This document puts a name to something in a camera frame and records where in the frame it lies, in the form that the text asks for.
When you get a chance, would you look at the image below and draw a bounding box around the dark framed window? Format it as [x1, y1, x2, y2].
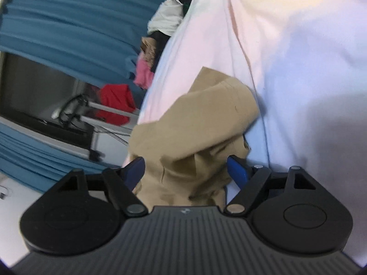
[0, 53, 95, 157]

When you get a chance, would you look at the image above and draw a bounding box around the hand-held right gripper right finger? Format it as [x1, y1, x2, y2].
[224, 155, 316, 215]

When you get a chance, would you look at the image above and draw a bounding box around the pastel tie-dye bed sheet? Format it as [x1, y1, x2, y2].
[122, 0, 367, 264]

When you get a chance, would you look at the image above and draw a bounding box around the tan garment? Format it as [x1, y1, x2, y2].
[128, 66, 260, 208]

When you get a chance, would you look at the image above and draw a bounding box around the light brown cloth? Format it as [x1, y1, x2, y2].
[140, 37, 158, 66]

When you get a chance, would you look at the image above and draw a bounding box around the standing garment steamer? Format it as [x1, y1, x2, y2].
[52, 94, 141, 145]

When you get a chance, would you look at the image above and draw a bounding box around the white cloth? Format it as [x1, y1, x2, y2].
[147, 0, 188, 35]

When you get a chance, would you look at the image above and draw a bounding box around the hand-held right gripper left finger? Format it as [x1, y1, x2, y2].
[58, 157, 149, 218]

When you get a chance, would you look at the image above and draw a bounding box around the black cloth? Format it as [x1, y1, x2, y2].
[149, 30, 172, 72]

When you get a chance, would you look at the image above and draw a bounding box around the red garment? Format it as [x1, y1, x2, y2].
[95, 84, 136, 127]

